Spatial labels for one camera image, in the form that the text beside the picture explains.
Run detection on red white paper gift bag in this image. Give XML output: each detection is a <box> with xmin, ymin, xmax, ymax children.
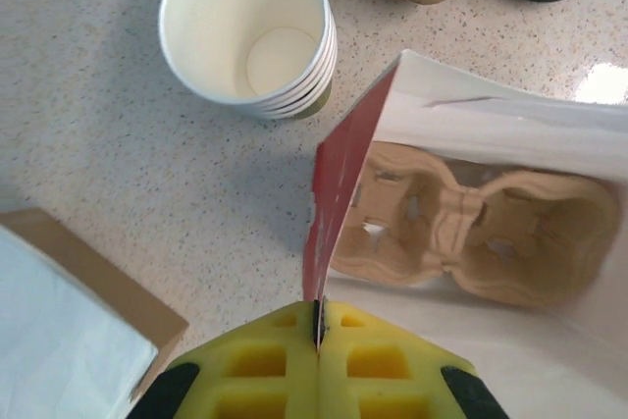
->
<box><xmin>301</xmin><ymin>48</ymin><xmax>628</xmax><ymax>419</ymax></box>

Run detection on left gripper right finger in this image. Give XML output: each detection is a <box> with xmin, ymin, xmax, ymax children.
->
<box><xmin>317</xmin><ymin>298</ymin><xmax>506</xmax><ymax>419</ymax></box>

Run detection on brown cardboard tray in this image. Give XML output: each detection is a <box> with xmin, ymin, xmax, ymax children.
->
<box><xmin>0</xmin><ymin>207</ymin><xmax>191</xmax><ymax>393</ymax></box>

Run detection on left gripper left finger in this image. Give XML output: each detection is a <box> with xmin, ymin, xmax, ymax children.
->
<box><xmin>131</xmin><ymin>300</ymin><xmax>321</xmax><ymax>419</ymax></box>

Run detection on stack of paper cups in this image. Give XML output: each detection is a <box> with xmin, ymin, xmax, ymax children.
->
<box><xmin>157</xmin><ymin>0</ymin><xmax>340</xmax><ymax>121</ymax></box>

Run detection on white napkin stack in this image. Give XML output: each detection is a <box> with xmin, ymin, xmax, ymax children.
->
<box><xmin>0</xmin><ymin>223</ymin><xmax>161</xmax><ymax>419</ymax></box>

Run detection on pulp cup carrier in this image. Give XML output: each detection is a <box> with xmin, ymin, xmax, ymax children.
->
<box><xmin>333</xmin><ymin>140</ymin><xmax>620</xmax><ymax>313</ymax></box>

